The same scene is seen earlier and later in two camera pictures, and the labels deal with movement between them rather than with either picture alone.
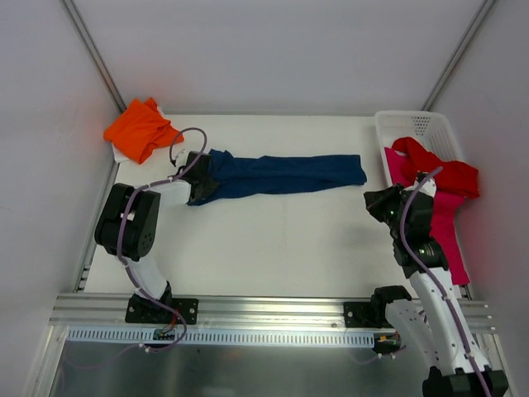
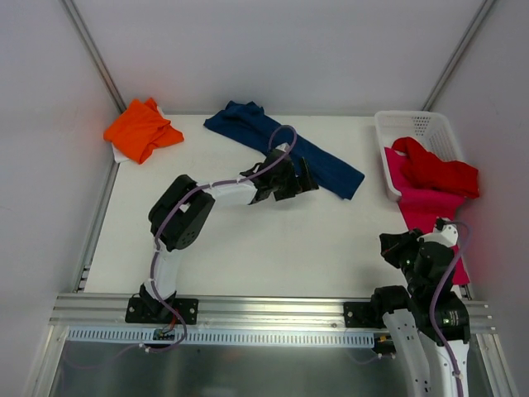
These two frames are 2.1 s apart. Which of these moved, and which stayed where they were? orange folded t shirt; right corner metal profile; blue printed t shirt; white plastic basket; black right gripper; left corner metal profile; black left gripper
Moved: black left gripper; black right gripper; blue printed t shirt
Stayed: white plastic basket; orange folded t shirt; left corner metal profile; right corner metal profile
